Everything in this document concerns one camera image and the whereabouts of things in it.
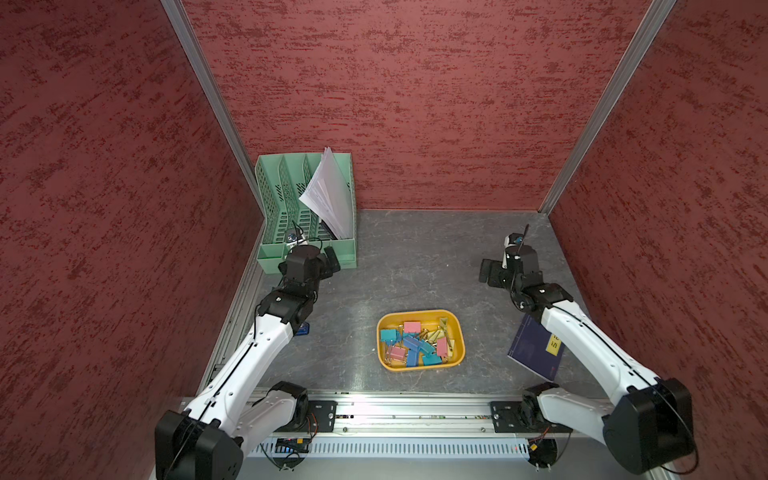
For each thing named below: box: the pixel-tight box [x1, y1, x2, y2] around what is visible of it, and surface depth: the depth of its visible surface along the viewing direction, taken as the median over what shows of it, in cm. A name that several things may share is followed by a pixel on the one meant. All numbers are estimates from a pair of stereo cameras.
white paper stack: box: [299, 146, 353, 240], surface depth 97 cm
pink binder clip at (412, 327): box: [404, 322, 421, 333], surface depth 87 cm
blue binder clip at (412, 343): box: [403, 336, 423, 351], surface depth 84 cm
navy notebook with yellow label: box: [507, 313, 566, 382], surface depth 85 cm
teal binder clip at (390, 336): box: [380, 329, 400, 347], surface depth 85 cm
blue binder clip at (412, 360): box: [406, 349, 418, 367], surface depth 83 cm
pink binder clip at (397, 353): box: [390, 346, 406, 360], surface depth 84 cm
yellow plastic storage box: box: [376, 309, 466, 371], surface depth 85 cm
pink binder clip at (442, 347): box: [437, 337, 449, 358], surface depth 85 cm
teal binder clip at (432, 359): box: [422, 354, 442, 366], surface depth 84 cm
